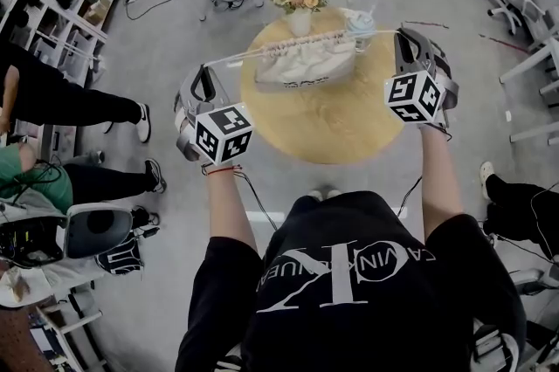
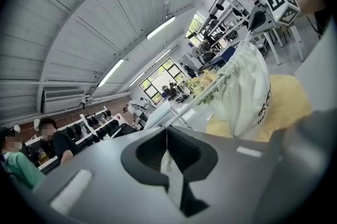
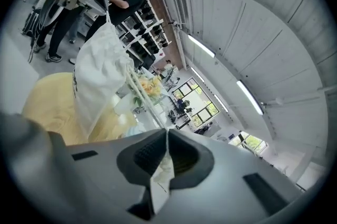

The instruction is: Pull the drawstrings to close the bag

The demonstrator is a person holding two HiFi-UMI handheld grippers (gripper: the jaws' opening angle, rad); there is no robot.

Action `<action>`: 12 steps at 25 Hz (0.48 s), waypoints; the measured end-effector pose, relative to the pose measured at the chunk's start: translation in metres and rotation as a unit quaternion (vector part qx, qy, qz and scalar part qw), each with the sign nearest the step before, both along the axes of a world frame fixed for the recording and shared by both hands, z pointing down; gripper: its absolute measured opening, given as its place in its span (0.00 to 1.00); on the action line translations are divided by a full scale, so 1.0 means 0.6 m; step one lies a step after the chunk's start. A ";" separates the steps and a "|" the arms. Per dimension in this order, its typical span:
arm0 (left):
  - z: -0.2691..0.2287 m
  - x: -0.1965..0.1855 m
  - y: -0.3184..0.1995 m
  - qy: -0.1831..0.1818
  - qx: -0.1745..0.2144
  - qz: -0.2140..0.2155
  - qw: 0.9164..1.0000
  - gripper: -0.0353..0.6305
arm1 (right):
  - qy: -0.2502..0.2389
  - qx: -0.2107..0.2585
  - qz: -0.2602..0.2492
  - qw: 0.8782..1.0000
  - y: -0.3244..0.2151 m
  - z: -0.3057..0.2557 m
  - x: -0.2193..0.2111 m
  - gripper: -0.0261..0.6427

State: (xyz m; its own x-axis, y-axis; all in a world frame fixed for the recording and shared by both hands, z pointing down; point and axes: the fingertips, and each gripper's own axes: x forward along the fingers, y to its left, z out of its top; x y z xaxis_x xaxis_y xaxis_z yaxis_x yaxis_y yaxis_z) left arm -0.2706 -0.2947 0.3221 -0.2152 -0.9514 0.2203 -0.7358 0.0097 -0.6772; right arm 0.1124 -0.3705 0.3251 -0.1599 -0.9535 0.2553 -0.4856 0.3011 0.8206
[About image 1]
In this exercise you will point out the person's right forearm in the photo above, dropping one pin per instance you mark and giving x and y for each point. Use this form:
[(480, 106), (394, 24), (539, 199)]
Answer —
[(441, 182)]

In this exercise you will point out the person's black trousers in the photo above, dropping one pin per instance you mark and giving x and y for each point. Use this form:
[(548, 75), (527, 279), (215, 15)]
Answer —
[(332, 208)]

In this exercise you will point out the white desk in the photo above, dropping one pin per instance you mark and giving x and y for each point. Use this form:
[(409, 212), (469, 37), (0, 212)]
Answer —
[(533, 60)]

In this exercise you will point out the person's grey shoe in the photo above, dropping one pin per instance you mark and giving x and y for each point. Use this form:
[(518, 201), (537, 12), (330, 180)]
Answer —
[(323, 193)]

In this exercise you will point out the cardboard box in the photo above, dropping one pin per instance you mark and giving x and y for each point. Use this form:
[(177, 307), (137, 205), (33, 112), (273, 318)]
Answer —
[(97, 11)]

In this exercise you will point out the cream cloth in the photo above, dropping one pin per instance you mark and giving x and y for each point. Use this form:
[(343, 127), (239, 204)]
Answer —
[(305, 64)]

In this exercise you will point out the person's left forearm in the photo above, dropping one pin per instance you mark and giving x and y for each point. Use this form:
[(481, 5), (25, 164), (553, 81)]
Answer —
[(229, 208)]

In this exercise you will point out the white-framed electronics box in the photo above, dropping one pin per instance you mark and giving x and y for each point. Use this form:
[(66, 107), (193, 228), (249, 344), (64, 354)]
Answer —
[(26, 239)]

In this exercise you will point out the glass jar with blue contents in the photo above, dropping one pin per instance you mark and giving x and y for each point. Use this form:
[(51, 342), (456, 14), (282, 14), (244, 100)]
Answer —
[(360, 29)]

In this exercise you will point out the person's black printed shirt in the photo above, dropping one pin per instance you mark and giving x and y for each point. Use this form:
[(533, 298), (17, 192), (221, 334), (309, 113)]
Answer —
[(371, 318)]

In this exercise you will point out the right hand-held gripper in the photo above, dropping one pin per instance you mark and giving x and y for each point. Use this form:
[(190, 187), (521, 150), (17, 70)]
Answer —
[(412, 95)]

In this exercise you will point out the white shelf rack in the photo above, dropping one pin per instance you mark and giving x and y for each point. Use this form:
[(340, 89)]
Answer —
[(65, 18)]

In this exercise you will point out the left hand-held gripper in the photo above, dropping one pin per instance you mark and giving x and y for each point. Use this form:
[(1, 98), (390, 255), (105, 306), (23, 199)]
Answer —
[(222, 130)]

